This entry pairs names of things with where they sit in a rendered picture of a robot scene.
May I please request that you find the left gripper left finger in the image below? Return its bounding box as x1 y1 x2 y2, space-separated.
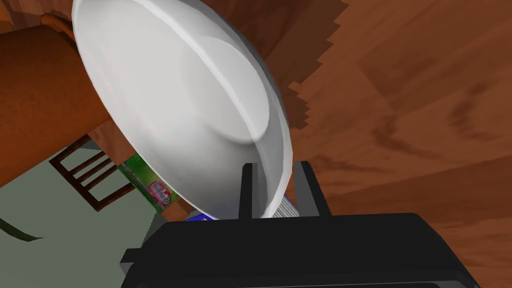
238 162 268 220

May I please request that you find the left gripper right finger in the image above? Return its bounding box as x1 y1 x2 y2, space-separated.
293 160 333 218

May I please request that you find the white plate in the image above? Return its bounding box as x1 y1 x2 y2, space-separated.
71 0 294 221

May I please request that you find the green book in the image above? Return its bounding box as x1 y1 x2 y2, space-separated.
116 153 180 214

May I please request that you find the brown wooden chair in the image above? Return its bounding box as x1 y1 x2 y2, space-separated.
48 133 137 213

